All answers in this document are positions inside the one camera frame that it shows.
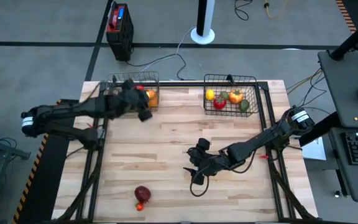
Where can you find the black desk beam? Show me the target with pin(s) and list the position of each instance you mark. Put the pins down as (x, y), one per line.
(319, 129)

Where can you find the green oval fruit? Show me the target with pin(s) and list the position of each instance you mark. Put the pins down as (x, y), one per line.
(224, 95)

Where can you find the red tomato with green calyx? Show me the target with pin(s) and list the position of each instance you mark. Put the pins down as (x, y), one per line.
(219, 103)

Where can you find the small red cherry tomato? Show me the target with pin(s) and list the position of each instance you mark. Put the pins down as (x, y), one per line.
(139, 207)

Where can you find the yellow lemon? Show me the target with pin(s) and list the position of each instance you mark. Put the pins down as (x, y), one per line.
(210, 94)

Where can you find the grey keyboard desk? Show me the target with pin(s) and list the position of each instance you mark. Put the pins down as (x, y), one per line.
(353, 183)

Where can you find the black mat hazard-striped edge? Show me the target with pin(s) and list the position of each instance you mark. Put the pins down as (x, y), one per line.
(54, 186)

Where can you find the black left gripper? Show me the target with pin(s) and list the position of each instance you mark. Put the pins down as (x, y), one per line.
(135, 99)

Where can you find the orange-black hazard strip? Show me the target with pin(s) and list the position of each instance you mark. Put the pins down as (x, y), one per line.
(345, 15)

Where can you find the dark green lime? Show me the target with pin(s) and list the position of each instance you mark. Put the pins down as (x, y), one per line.
(244, 105)

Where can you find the white paper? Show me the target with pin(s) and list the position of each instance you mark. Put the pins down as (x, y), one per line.
(314, 149)

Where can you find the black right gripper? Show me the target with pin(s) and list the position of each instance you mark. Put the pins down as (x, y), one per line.
(207, 164)

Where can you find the orange bumpy round produce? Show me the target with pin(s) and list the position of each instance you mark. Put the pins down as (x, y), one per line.
(152, 99)

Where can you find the red and black case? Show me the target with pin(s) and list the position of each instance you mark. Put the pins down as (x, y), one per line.
(120, 34)

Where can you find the dark red round fruit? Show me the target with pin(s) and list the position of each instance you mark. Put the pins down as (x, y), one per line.
(142, 194)

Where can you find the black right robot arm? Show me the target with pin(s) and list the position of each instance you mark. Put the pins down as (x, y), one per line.
(253, 141)

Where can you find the black desk pole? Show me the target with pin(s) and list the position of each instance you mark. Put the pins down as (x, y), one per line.
(353, 37)

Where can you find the small white caster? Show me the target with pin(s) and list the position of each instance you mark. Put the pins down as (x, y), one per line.
(337, 194)

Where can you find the grey metal stand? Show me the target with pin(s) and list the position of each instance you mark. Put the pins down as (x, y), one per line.
(11, 152)

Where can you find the orange persimmon with green calyx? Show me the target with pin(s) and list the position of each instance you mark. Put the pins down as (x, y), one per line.
(235, 96)

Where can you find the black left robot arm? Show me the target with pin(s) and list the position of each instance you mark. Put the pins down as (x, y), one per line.
(73, 109)

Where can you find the red bell pepper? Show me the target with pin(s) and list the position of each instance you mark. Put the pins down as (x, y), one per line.
(139, 87)

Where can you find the black aluminium table frame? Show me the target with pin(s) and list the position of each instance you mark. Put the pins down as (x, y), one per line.
(182, 83)

